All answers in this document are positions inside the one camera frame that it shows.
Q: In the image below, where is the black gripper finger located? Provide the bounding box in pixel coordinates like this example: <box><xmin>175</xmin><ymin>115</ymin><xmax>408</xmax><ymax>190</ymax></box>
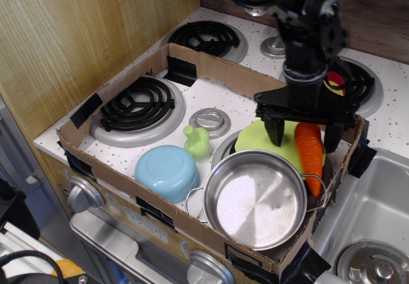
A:
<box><xmin>264</xmin><ymin>117</ymin><xmax>285</xmax><ymax>146</ymax></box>
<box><xmin>324</xmin><ymin>125</ymin><xmax>344</xmax><ymax>154</ymax></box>

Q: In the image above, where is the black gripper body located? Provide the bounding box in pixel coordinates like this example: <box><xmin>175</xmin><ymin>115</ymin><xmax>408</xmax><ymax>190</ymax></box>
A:
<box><xmin>254</xmin><ymin>74</ymin><xmax>359</xmax><ymax>129</ymax></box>

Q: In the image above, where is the orange toy carrot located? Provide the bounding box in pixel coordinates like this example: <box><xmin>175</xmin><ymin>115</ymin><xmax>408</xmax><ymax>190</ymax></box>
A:
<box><xmin>294</xmin><ymin>122</ymin><xmax>323</xmax><ymax>198</ymax></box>

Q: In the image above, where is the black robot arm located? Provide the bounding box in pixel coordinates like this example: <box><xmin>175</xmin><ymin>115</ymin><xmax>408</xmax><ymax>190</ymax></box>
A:
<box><xmin>232</xmin><ymin>0</ymin><xmax>359</xmax><ymax>153</ymax></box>

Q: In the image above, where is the light green plastic plate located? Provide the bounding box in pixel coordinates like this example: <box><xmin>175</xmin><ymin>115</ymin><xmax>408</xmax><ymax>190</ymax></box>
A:
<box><xmin>235</xmin><ymin>121</ymin><xmax>325</xmax><ymax>160</ymax></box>

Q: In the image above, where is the red yellow toy fruit half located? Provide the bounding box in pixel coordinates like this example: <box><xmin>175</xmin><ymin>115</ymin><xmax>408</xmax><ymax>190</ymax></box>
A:
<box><xmin>324</xmin><ymin>71</ymin><xmax>346</xmax><ymax>97</ymax></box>

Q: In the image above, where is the back right black burner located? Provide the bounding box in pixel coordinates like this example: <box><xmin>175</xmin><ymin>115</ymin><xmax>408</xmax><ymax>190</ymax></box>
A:
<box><xmin>279</xmin><ymin>54</ymin><xmax>385</xmax><ymax>118</ymax></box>

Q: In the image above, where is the silver centre stove knob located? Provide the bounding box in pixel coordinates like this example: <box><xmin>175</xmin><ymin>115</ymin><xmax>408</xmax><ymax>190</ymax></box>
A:
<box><xmin>189</xmin><ymin>108</ymin><xmax>231</xmax><ymax>139</ymax></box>

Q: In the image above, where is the silver stove knob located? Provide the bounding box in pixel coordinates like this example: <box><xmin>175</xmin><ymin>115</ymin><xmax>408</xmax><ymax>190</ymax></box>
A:
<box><xmin>189</xmin><ymin>108</ymin><xmax>231</xmax><ymax>139</ymax></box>
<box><xmin>260</xmin><ymin>36</ymin><xmax>285</xmax><ymax>59</ymax></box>

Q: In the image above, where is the silver back stove knob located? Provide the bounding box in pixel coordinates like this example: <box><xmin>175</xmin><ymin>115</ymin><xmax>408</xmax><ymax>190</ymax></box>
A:
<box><xmin>260</xmin><ymin>36</ymin><xmax>285</xmax><ymax>59</ymax></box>

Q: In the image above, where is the green toy vegetable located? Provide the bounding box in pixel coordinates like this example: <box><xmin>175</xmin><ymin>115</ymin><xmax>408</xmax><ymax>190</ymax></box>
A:
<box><xmin>183</xmin><ymin>125</ymin><xmax>210</xmax><ymax>159</ymax></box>

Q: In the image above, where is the stainless steel sink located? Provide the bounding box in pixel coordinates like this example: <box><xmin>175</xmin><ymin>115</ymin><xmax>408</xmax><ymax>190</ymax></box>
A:
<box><xmin>313</xmin><ymin>149</ymin><xmax>408</xmax><ymax>283</ymax></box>

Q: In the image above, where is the light blue plastic bowl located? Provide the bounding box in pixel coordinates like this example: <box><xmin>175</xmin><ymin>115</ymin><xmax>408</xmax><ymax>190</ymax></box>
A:
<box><xmin>134</xmin><ymin>145</ymin><xmax>199</xmax><ymax>204</ymax></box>

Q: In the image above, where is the stainless steel pot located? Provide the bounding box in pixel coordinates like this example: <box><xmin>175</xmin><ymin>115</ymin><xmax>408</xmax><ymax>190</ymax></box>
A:
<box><xmin>200</xmin><ymin>150</ymin><xmax>311</xmax><ymax>251</ymax></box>

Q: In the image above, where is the silver sink drain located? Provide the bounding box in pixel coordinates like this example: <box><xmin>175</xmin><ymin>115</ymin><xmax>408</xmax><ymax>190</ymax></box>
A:
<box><xmin>334</xmin><ymin>240</ymin><xmax>408</xmax><ymax>283</ymax></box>

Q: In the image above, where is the front left black burner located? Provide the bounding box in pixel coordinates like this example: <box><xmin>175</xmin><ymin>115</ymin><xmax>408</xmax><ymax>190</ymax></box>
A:
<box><xmin>90</xmin><ymin>75</ymin><xmax>185</xmax><ymax>148</ymax></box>

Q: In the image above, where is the right silver oven knob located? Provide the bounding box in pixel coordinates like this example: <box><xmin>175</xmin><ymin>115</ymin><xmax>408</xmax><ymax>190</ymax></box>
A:
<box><xmin>187</xmin><ymin>250</ymin><xmax>235</xmax><ymax>284</ymax></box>

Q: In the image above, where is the silver oven knob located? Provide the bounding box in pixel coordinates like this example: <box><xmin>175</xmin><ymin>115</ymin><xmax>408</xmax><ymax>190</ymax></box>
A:
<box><xmin>187</xmin><ymin>250</ymin><xmax>235</xmax><ymax>284</ymax></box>
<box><xmin>67</xmin><ymin>175</ymin><xmax>105</xmax><ymax>213</ymax></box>

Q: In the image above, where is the brown cardboard fence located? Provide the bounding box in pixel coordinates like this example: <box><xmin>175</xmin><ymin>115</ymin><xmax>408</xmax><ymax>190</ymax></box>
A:
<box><xmin>56</xmin><ymin>42</ymin><xmax>378</xmax><ymax>275</ymax></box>

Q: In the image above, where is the left silver oven knob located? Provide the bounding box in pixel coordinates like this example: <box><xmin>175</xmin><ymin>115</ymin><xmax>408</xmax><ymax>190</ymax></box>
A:
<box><xmin>67</xmin><ymin>175</ymin><xmax>105</xmax><ymax>213</ymax></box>

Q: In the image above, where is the orange cloth scrap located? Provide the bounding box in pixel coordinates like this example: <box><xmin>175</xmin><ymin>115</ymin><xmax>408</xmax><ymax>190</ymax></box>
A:
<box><xmin>56</xmin><ymin>258</ymin><xmax>84</xmax><ymax>278</ymax></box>

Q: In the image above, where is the silver oven door handle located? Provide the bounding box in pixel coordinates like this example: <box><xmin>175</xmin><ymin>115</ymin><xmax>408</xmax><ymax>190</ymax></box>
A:
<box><xmin>70</xmin><ymin>212</ymin><xmax>180</xmax><ymax>283</ymax></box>

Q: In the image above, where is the black cable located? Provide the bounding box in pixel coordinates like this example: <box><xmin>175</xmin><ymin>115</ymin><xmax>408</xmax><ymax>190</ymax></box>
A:
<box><xmin>0</xmin><ymin>249</ymin><xmax>65</xmax><ymax>284</ymax></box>

